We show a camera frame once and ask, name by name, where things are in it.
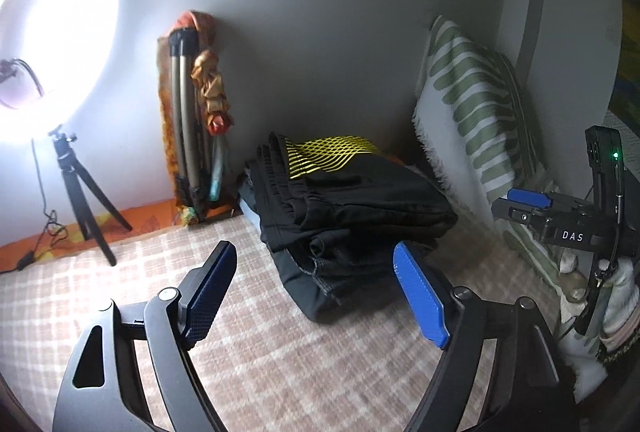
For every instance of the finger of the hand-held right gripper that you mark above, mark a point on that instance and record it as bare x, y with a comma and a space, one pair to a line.
530, 198
515, 214

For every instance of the green striped white pillow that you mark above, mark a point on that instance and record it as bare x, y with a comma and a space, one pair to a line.
475, 112

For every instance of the gold and red ribbon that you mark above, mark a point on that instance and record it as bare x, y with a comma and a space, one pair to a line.
212, 87

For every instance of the black pants with yellow stripes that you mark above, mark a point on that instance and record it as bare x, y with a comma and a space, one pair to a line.
360, 202

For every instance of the pile of dark folded clothes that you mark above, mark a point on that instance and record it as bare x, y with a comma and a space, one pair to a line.
300, 282

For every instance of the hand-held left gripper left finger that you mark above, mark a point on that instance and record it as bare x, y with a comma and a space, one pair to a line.
212, 292

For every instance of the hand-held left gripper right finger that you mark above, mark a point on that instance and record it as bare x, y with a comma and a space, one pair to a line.
420, 297

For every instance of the beige checked blanket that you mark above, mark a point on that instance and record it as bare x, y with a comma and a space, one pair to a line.
300, 362

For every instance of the folded silver tripod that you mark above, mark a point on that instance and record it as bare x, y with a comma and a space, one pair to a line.
181, 112

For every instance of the small black tripod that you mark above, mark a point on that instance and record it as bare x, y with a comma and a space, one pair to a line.
75, 192

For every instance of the person's right hand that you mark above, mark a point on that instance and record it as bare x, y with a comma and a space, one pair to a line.
625, 292

